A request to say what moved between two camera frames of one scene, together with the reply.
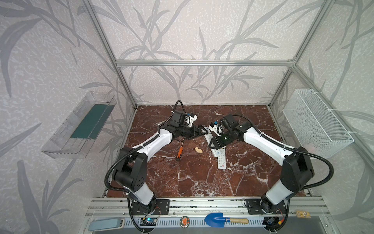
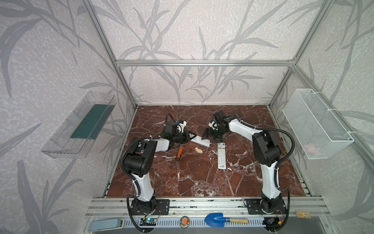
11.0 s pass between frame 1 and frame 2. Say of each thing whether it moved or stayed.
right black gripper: moved
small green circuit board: stayed
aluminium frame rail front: stayed
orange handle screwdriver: stayed
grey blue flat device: stayed
